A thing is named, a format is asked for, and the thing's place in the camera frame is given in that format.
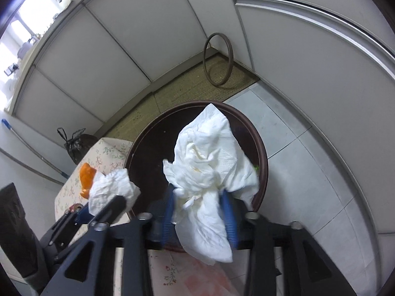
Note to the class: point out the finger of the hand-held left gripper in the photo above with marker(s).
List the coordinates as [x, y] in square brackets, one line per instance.
[66, 222]
[111, 208]

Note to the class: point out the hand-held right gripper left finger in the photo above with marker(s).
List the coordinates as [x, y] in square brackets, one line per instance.
[168, 222]

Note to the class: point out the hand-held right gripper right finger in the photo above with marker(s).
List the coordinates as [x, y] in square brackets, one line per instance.
[230, 225]

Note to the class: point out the small white tissue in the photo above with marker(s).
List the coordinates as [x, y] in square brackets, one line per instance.
[114, 185]

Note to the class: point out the large white tissue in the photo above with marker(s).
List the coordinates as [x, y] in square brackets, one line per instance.
[203, 160]

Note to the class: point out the brown plastic bucket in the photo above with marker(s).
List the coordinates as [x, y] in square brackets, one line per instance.
[154, 141]

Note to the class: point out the orange plastic bag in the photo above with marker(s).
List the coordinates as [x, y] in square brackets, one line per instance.
[86, 178]

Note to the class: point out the table with floral cloth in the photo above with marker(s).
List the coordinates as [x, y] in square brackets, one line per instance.
[108, 151]

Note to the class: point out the black garbage bag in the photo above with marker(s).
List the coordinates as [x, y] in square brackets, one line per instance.
[80, 148]

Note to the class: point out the white kitchen cabinet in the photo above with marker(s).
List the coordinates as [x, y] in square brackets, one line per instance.
[123, 37]

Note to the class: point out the lilac jug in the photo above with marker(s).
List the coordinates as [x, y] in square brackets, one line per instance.
[24, 48]

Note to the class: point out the wall socket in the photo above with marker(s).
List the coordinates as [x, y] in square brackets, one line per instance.
[10, 68]

